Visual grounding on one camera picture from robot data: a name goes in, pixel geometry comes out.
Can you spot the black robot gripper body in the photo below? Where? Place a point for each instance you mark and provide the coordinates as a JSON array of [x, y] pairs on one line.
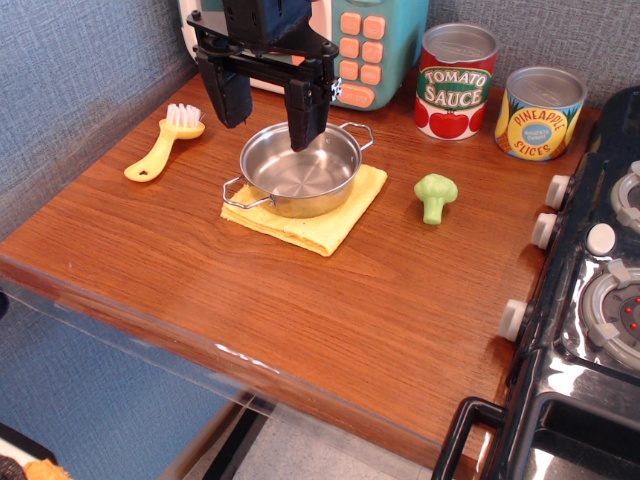
[[272, 42]]

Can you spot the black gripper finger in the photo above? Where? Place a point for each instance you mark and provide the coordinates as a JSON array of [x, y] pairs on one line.
[[228, 91], [307, 108]]

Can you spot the stainless steel pot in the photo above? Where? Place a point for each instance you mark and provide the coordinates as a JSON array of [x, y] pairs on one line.
[[303, 184]]

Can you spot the yellow dish brush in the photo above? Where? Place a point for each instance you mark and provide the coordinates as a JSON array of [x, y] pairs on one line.
[[181, 122]]

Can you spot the teal toy microwave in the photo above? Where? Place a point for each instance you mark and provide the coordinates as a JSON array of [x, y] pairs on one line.
[[378, 43]]

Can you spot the yellow folded cloth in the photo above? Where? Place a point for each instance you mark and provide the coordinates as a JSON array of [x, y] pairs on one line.
[[321, 234]]

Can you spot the green toy broccoli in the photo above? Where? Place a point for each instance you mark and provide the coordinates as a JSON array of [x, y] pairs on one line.
[[435, 191]]

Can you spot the tomato sauce can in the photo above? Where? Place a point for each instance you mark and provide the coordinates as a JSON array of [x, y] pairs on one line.
[[454, 78]]

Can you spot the pineapple slices can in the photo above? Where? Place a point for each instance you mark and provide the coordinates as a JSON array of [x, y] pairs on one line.
[[539, 113]]

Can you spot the black toy stove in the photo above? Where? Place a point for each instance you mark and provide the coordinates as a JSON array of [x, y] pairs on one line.
[[572, 408]]

